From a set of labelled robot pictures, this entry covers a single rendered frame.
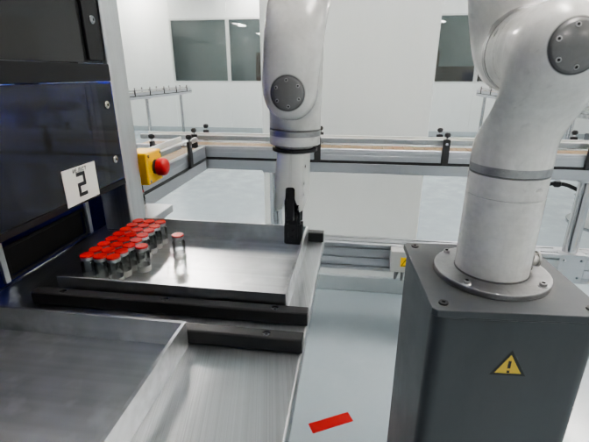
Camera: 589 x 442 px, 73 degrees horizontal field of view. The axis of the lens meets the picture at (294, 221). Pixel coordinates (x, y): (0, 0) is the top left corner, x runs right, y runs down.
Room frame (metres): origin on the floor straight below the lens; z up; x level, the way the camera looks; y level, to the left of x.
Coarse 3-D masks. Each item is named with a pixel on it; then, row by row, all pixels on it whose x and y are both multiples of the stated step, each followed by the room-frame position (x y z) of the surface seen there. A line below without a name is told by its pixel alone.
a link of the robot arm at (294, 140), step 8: (272, 136) 0.65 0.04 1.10; (280, 136) 0.64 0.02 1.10; (288, 136) 0.63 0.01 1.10; (296, 136) 0.63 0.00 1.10; (304, 136) 0.63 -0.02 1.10; (312, 136) 0.64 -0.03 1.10; (320, 136) 0.67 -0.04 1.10; (272, 144) 0.65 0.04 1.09; (280, 144) 0.64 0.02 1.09; (288, 144) 0.63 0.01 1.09; (296, 144) 0.63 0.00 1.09; (304, 144) 0.63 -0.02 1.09; (312, 144) 0.64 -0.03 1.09
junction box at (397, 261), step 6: (390, 252) 1.46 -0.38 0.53; (396, 252) 1.42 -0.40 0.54; (402, 252) 1.42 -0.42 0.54; (390, 258) 1.44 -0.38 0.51; (396, 258) 1.42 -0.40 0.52; (402, 258) 1.42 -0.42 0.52; (390, 264) 1.43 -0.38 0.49; (396, 264) 1.42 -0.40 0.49; (402, 264) 1.42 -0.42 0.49; (390, 270) 1.42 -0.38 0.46; (396, 270) 1.42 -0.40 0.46; (402, 270) 1.42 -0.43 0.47
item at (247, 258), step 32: (192, 224) 0.76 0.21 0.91; (224, 224) 0.75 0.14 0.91; (256, 224) 0.74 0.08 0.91; (160, 256) 0.66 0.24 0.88; (192, 256) 0.66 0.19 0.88; (224, 256) 0.66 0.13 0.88; (256, 256) 0.66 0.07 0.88; (288, 256) 0.66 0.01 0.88; (64, 288) 0.52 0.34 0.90; (96, 288) 0.51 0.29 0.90; (128, 288) 0.51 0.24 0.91; (160, 288) 0.50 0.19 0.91; (192, 288) 0.49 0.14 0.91; (224, 288) 0.49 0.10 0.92; (256, 288) 0.55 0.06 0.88; (288, 288) 0.50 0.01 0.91
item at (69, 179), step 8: (72, 168) 0.64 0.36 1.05; (80, 168) 0.65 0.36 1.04; (88, 168) 0.67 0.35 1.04; (64, 176) 0.62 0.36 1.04; (72, 176) 0.63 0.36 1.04; (80, 176) 0.65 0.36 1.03; (88, 176) 0.67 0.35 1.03; (96, 176) 0.69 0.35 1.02; (64, 184) 0.61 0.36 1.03; (72, 184) 0.63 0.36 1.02; (88, 184) 0.67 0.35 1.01; (96, 184) 0.69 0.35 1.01; (72, 192) 0.63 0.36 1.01; (96, 192) 0.69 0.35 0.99; (72, 200) 0.62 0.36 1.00; (80, 200) 0.64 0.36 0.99
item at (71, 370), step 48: (0, 336) 0.42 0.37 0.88; (48, 336) 0.42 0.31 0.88; (96, 336) 0.42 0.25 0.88; (144, 336) 0.41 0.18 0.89; (0, 384) 0.34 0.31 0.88; (48, 384) 0.34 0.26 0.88; (96, 384) 0.34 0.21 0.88; (144, 384) 0.31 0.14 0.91; (0, 432) 0.28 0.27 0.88; (48, 432) 0.28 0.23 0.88; (96, 432) 0.28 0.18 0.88
